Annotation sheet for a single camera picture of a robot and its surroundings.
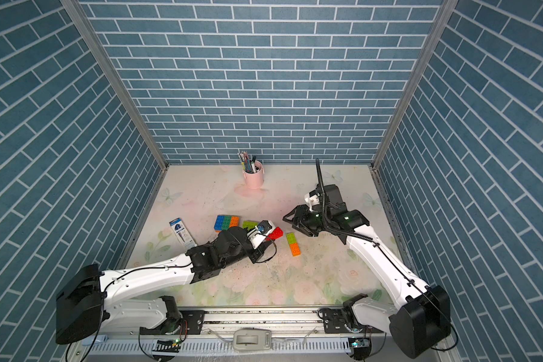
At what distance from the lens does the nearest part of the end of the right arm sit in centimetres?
55

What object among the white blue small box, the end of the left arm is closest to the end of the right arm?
the end of the left arm

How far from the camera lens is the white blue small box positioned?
3.05ft

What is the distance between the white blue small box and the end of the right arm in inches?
19.2
